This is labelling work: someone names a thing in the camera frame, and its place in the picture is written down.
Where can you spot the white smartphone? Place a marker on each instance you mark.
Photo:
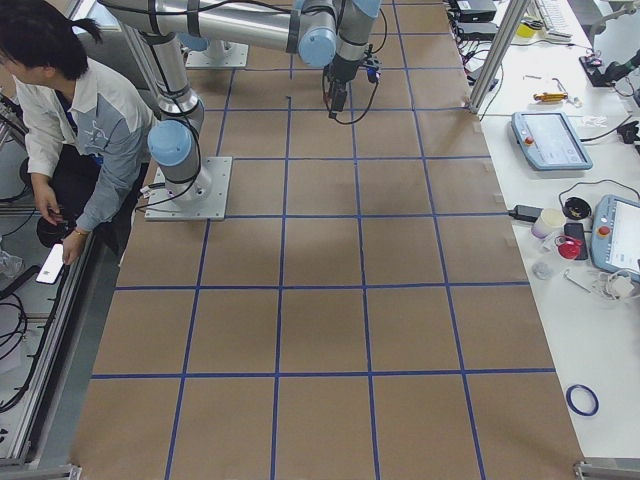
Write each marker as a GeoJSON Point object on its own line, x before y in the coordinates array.
{"type": "Point", "coordinates": [52, 266]}

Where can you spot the seated person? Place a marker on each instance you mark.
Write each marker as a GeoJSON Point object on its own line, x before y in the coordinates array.
{"type": "Point", "coordinates": [87, 125]}

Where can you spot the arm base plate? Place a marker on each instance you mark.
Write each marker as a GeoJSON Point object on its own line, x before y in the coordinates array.
{"type": "Point", "coordinates": [205, 199]}
{"type": "Point", "coordinates": [221, 55]}

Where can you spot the blue tape roll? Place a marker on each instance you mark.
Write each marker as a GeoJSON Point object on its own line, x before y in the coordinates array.
{"type": "Point", "coordinates": [582, 400]}

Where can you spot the aluminium frame post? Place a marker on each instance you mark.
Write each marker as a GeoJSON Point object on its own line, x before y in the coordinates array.
{"type": "Point", "coordinates": [507, 28]}

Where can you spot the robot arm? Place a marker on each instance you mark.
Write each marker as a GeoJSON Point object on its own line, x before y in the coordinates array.
{"type": "Point", "coordinates": [330, 35]}

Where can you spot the white paper cup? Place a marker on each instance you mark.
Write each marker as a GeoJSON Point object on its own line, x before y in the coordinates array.
{"type": "Point", "coordinates": [550, 220]}

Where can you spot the red round object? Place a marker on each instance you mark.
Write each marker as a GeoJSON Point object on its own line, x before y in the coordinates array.
{"type": "Point", "coordinates": [568, 247]}

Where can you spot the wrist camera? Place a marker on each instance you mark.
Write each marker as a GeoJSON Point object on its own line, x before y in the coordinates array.
{"type": "Point", "coordinates": [372, 66]}

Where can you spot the blue teach pendant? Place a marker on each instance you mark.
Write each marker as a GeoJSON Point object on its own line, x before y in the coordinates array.
{"type": "Point", "coordinates": [549, 141]}

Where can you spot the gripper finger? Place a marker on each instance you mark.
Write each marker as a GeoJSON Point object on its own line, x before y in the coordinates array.
{"type": "Point", "coordinates": [335, 102]}

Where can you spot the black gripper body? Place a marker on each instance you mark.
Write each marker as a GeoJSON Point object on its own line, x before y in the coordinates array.
{"type": "Point", "coordinates": [341, 74]}

